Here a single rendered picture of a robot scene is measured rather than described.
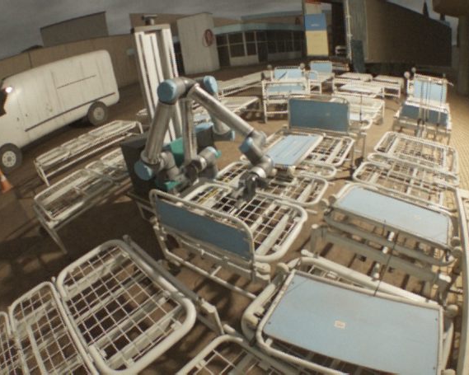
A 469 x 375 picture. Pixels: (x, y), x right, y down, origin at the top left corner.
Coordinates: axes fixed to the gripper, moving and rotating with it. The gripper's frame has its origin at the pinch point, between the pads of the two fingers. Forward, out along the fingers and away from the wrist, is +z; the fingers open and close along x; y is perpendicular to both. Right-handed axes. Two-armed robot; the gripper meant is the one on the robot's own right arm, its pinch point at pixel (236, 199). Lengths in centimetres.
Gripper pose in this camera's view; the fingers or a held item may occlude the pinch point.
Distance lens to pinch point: 123.3
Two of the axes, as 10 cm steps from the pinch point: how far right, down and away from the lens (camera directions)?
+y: -8.1, -2.1, 5.5
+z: -5.4, 6.2, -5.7
